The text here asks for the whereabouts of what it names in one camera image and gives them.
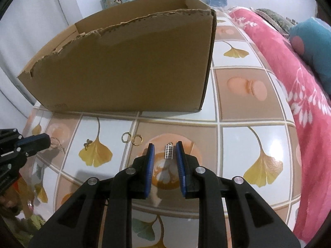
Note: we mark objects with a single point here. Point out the silver abacus charm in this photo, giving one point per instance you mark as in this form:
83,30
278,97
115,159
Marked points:
168,152

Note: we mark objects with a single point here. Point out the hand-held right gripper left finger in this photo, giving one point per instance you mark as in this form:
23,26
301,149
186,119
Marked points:
149,170

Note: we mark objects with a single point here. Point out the teal dotted pillow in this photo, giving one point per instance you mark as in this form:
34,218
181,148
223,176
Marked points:
315,46

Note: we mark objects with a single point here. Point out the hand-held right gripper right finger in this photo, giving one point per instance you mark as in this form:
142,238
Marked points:
181,170

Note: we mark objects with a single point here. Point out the brown wooden door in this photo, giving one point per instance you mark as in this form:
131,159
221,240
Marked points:
324,10

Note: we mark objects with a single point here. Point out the grey floral quilt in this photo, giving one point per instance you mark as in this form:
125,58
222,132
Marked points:
274,18

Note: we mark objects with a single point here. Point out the pink floral blanket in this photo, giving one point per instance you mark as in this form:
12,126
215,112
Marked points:
284,69

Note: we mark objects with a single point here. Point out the ginkgo print tablecloth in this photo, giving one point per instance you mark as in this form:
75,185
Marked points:
245,139

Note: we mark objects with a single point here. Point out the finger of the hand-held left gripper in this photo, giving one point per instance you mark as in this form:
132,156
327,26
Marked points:
38,149
35,140

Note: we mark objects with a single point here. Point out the brown cardboard box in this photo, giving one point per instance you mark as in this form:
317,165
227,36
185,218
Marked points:
129,69

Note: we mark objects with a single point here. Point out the white curtain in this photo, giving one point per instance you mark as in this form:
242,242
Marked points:
38,18

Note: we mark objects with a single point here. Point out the small dark metal charm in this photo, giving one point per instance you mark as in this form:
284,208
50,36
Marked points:
88,142

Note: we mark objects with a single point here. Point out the person's left hand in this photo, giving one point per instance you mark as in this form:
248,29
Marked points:
7,204

